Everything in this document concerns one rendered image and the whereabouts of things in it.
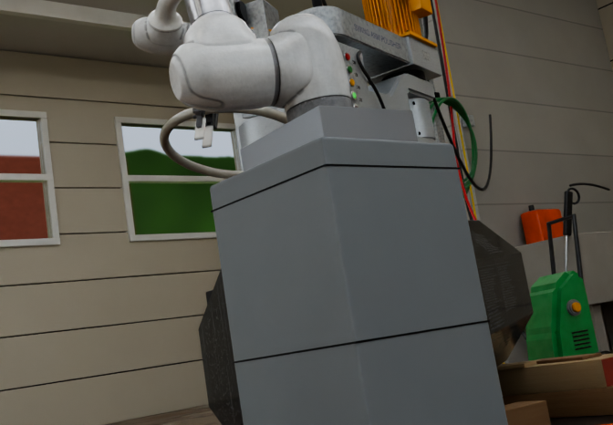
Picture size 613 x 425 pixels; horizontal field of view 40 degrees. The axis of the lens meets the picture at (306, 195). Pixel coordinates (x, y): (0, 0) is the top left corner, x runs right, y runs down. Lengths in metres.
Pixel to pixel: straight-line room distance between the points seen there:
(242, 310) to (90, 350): 7.38
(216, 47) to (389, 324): 0.69
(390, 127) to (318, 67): 0.21
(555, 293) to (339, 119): 2.81
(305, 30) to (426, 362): 0.77
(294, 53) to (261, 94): 0.12
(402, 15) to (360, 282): 2.46
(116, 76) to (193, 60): 8.27
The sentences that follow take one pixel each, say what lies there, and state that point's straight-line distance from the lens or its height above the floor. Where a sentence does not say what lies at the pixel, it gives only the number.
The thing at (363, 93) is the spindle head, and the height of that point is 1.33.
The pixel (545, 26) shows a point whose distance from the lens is 7.46.
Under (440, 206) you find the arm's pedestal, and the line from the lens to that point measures 1.84.
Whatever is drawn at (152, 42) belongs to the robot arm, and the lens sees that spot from 2.63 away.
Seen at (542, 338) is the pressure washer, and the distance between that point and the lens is 4.44.
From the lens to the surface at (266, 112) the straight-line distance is 2.53.
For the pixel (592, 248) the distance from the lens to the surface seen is 5.83.
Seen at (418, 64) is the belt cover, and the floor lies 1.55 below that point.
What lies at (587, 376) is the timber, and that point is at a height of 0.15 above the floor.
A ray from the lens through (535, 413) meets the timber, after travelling 2.76.
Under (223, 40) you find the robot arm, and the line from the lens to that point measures 1.88.
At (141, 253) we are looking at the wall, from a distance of 9.63.
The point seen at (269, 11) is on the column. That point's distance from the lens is 4.16.
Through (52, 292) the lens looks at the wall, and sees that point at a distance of 9.10.
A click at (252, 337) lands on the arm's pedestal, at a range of 1.84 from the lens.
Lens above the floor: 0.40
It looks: 10 degrees up
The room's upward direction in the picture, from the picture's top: 9 degrees counter-clockwise
